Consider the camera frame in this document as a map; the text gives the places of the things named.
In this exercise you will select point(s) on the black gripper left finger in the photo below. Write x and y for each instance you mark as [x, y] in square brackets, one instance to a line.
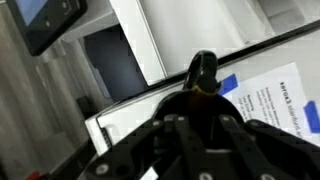
[170, 146]

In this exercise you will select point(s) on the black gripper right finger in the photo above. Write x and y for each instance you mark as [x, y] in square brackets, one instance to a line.
[269, 153]

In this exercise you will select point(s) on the yellow pen with black cap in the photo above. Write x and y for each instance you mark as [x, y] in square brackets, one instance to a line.
[201, 74]

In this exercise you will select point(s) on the dark speckled ceramic mug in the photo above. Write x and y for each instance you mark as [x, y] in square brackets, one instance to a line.
[203, 113]

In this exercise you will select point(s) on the white paper notice sheet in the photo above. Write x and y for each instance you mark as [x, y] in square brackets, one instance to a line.
[275, 97]

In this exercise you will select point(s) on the blue tape strip side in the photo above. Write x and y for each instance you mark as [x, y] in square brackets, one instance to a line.
[312, 116]

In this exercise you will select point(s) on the blue tape strip top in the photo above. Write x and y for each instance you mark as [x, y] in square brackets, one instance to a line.
[228, 84]

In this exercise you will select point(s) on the white office printer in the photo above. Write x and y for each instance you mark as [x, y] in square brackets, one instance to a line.
[249, 37]

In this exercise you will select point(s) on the printer touchscreen control panel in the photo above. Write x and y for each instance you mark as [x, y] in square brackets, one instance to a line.
[42, 22]

